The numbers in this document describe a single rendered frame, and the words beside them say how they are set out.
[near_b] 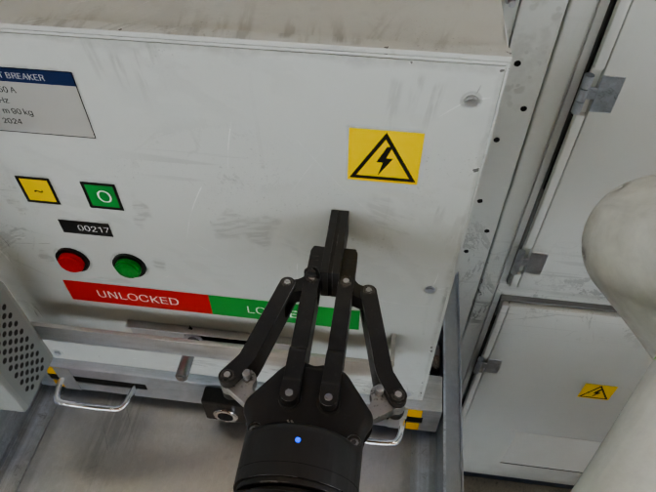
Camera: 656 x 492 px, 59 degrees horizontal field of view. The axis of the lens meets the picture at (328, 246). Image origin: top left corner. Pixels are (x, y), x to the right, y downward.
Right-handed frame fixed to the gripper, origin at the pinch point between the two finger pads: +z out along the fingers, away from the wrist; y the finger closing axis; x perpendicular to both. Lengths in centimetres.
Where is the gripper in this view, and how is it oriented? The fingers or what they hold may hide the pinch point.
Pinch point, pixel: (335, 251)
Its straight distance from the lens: 47.4
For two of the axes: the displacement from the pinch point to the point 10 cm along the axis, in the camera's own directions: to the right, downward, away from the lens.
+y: 9.9, 1.0, -0.9
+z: 1.3, -7.4, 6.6
